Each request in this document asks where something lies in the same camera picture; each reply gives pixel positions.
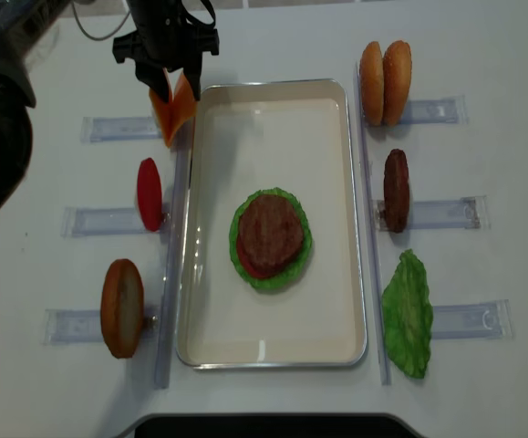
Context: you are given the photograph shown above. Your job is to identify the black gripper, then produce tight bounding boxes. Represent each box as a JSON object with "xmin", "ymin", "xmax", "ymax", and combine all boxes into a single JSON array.
[{"xmin": 112, "ymin": 0, "xmax": 219, "ymax": 103}]

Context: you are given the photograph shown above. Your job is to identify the orange cheese slice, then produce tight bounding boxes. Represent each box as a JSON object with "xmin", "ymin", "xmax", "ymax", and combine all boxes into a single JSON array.
[
  {"xmin": 149, "ymin": 69, "xmax": 172, "ymax": 149},
  {"xmin": 165, "ymin": 73, "xmax": 197, "ymax": 148}
]

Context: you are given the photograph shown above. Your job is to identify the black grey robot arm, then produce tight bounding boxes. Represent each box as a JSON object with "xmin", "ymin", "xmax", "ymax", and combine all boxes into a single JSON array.
[{"xmin": 0, "ymin": 1, "xmax": 220, "ymax": 208}]

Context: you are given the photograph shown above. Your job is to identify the red tomato slice upright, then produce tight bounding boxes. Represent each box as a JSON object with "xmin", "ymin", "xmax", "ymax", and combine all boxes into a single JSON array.
[{"xmin": 137, "ymin": 158, "xmax": 163, "ymax": 232}]

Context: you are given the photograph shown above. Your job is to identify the brown meat patty on tray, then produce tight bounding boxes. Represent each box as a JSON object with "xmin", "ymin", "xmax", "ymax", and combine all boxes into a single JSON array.
[{"xmin": 239, "ymin": 194, "xmax": 304, "ymax": 275}]

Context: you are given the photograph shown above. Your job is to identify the red tomato slice on tray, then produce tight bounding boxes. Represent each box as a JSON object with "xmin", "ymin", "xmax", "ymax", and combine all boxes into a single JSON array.
[{"xmin": 236, "ymin": 236, "xmax": 274, "ymax": 279}]

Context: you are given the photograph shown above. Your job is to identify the green lettuce leaf on tray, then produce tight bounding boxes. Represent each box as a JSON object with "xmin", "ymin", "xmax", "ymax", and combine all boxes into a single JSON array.
[{"xmin": 229, "ymin": 187, "xmax": 313, "ymax": 293}]

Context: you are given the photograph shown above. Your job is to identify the brown meat patty upright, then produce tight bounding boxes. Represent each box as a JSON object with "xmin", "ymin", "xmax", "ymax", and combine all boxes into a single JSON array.
[{"xmin": 383, "ymin": 149, "xmax": 410, "ymax": 233}]

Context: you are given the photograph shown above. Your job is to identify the green lettuce leaf upright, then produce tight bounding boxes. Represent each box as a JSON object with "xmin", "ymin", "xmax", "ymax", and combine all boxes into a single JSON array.
[{"xmin": 381, "ymin": 249, "xmax": 433, "ymax": 380}]

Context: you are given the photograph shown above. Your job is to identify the long clear strip left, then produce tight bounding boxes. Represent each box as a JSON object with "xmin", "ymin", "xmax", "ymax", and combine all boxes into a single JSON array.
[{"xmin": 154, "ymin": 132, "xmax": 192, "ymax": 390}]

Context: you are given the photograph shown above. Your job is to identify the long clear strip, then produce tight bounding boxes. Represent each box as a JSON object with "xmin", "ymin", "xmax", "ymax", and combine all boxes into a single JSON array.
[
  {"xmin": 355, "ymin": 60, "xmax": 391, "ymax": 386},
  {"xmin": 154, "ymin": 132, "xmax": 192, "ymax": 390}
]

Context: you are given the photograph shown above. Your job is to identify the long clear strip right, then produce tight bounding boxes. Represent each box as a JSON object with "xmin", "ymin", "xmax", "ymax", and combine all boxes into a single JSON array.
[{"xmin": 355, "ymin": 60, "xmax": 391, "ymax": 386}]

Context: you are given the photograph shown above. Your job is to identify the bun half upper left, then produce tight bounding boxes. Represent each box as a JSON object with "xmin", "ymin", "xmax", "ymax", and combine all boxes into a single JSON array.
[{"xmin": 359, "ymin": 41, "xmax": 384, "ymax": 126}]

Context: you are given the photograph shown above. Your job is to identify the sesame bun half upper right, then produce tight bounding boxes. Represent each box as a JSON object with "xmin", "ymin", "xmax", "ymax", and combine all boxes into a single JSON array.
[{"xmin": 383, "ymin": 40, "xmax": 412, "ymax": 126}]

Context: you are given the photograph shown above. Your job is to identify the cream metal tray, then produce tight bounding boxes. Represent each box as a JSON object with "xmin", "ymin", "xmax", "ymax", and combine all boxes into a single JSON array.
[{"xmin": 171, "ymin": 78, "xmax": 367, "ymax": 370}]

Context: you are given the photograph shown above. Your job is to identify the bun half lower left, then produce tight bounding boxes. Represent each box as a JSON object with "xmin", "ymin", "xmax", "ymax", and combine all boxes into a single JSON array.
[{"xmin": 100, "ymin": 258, "xmax": 144, "ymax": 359}]

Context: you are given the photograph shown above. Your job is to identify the black base bottom edge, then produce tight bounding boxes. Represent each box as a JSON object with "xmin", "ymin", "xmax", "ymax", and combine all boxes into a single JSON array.
[{"xmin": 123, "ymin": 413, "xmax": 420, "ymax": 437}]

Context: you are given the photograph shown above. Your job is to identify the clear holder rail cheese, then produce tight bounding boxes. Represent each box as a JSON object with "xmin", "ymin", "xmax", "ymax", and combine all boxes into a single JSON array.
[{"xmin": 80, "ymin": 117, "xmax": 161, "ymax": 143}]

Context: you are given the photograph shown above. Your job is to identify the grey cable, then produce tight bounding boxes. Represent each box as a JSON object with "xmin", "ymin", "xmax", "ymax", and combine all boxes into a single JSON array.
[{"xmin": 69, "ymin": 0, "xmax": 132, "ymax": 41}]

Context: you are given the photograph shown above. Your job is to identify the clear holder rail tomato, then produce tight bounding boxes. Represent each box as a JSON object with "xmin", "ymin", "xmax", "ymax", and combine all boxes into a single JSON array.
[{"xmin": 60, "ymin": 207, "xmax": 150, "ymax": 238}]

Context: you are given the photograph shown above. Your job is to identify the clear holder rail left bun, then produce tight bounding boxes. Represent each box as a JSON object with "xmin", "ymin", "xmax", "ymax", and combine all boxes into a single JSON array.
[{"xmin": 42, "ymin": 308, "xmax": 160, "ymax": 345}]

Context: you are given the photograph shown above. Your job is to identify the clear holder rail right buns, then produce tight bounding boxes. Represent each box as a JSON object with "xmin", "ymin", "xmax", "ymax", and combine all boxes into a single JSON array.
[{"xmin": 399, "ymin": 95, "xmax": 469, "ymax": 125}]

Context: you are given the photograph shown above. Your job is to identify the clear holder rail patty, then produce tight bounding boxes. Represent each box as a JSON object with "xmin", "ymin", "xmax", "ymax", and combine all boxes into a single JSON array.
[{"xmin": 372, "ymin": 195, "xmax": 491, "ymax": 231}]

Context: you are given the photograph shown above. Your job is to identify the clear holder rail lettuce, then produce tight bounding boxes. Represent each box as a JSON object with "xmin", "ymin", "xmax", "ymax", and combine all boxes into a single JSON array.
[{"xmin": 431, "ymin": 299, "xmax": 512, "ymax": 339}]

